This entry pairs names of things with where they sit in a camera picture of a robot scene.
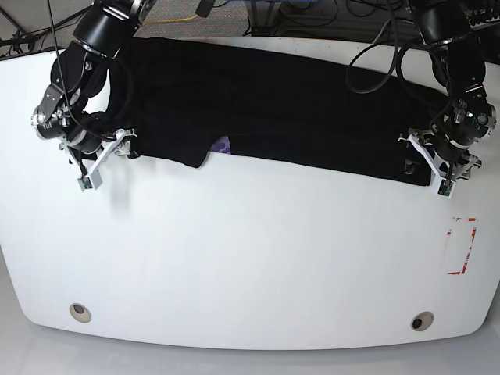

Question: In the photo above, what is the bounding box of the white power strip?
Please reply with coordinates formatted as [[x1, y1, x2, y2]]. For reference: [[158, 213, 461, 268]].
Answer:
[[469, 5, 499, 27]]

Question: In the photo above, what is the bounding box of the table cable grommet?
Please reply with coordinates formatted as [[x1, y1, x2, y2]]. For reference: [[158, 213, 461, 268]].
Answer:
[[70, 303, 91, 323], [411, 312, 434, 332]]

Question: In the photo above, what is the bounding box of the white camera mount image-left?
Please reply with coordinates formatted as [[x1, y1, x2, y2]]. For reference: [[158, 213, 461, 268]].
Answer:
[[59, 129, 137, 191]]

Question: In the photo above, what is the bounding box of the left table cable grommet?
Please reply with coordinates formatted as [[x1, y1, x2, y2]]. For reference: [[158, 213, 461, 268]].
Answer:
[[70, 303, 91, 323]]

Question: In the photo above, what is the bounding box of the right table cable grommet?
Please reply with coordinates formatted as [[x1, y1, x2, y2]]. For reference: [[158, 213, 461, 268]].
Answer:
[[411, 312, 434, 332]]

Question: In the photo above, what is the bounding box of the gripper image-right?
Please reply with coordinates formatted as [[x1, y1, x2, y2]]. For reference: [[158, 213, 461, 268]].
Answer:
[[403, 120, 483, 176]]

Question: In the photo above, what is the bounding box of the black robot arm image-left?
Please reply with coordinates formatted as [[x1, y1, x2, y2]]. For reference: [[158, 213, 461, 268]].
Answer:
[[31, 1, 155, 158]]

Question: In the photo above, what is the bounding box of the yellow cable on floor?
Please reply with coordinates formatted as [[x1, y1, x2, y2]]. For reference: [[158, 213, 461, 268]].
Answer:
[[144, 13, 198, 27]]

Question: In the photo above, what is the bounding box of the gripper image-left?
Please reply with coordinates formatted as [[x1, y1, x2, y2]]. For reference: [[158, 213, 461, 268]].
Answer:
[[59, 112, 113, 155]]

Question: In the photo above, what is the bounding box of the black T-shirt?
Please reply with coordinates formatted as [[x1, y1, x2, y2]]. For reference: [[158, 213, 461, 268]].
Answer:
[[87, 37, 454, 188]]

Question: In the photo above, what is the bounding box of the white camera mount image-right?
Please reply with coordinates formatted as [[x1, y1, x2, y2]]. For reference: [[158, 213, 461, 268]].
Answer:
[[398, 130, 482, 198]]

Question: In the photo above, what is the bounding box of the black cable bundle floor left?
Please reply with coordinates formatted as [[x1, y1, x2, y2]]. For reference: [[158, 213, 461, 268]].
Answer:
[[1, 0, 92, 59]]

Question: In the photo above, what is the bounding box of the red tape rectangle marking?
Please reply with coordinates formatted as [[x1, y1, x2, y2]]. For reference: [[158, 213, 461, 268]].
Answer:
[[443, 217, 478, 276]]

